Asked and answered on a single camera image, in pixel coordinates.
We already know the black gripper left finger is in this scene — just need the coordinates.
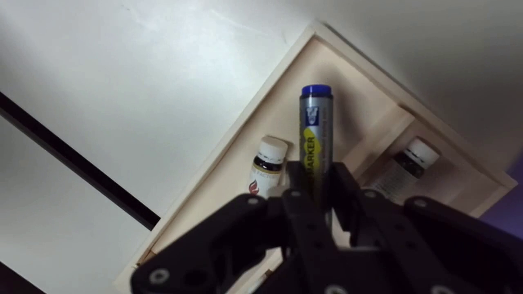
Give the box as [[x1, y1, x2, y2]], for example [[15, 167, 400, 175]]
[[129, 160, 335, 294]]

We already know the white bottle with red logo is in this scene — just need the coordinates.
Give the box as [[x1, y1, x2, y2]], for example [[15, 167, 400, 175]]
[[247, 134, 294, 201]]

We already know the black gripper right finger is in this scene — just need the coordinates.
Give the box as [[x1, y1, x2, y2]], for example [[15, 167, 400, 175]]
[[327, 162, 523, 294]]

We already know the blue yellow tube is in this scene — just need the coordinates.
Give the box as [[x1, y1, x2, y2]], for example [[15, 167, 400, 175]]
[[297, 84, 335, 231]]

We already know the white bottle with black text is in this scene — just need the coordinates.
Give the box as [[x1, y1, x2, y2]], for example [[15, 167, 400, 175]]
[[371, 136, 443, 200]]

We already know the wooden compartment box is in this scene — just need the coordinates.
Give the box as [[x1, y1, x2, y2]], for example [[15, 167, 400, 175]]
[[116, 21, 520, 294]]

